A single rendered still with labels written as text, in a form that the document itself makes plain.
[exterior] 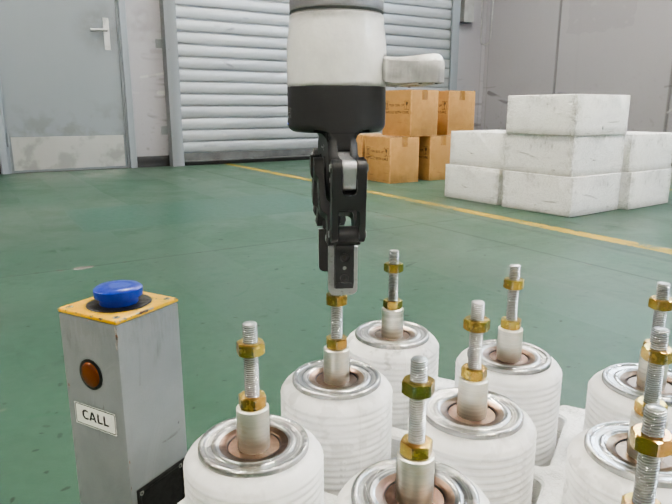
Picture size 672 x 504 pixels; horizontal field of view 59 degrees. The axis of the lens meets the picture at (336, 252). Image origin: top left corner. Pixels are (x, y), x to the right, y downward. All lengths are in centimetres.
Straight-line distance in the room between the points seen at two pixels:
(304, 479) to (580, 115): 259
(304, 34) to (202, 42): 503
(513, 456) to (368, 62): 29
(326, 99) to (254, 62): 521
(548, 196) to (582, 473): 255
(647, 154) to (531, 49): 377
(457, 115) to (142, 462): 393
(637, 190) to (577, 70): 340
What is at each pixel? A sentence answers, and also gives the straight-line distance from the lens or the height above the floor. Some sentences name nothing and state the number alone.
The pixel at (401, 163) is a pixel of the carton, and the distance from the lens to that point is 401.
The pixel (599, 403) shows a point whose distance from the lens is 56.
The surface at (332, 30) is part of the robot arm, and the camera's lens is 44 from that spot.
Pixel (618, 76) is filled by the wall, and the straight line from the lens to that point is 631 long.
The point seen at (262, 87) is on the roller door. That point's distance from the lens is 566.
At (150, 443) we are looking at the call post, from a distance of 57.
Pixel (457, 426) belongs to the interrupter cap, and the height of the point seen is 25.
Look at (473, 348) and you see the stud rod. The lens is 46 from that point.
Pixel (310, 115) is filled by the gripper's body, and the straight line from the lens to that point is 44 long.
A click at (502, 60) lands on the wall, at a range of 720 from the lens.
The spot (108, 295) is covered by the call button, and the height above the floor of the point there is 33.
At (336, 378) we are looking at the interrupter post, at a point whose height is 26.
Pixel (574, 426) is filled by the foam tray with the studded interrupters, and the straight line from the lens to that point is 64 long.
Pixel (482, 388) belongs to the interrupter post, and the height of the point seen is 28.
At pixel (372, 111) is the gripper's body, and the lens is 45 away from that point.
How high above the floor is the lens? 48
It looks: 13 degrees down
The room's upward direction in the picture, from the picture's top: straight up
